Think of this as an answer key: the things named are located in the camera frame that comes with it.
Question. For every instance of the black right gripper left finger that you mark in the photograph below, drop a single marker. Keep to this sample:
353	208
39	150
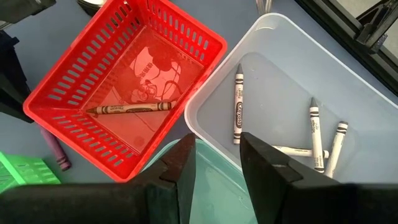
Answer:
177	193

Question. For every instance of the grey crayon white wrapper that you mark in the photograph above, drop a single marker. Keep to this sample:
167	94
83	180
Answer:
316	133
238	105
337	146
298	151

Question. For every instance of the green slotted plastic basket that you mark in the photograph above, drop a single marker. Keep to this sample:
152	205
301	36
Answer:
25	171

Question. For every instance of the red slotted plastic basket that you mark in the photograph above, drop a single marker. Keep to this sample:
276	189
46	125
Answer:
146	130

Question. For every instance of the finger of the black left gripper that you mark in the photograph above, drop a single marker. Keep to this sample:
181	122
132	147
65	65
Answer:
12	81

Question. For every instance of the teal plastic bin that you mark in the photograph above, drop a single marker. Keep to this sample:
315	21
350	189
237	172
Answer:
217	186

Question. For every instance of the brown crayon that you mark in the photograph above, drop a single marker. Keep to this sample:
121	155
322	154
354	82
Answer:
130	109

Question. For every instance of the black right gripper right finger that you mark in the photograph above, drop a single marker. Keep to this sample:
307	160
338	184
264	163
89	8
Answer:
273	193

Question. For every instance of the black table frame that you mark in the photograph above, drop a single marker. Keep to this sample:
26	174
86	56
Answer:
326	17

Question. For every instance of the clear plastic bin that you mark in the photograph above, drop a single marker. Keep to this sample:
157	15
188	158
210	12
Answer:
280	93

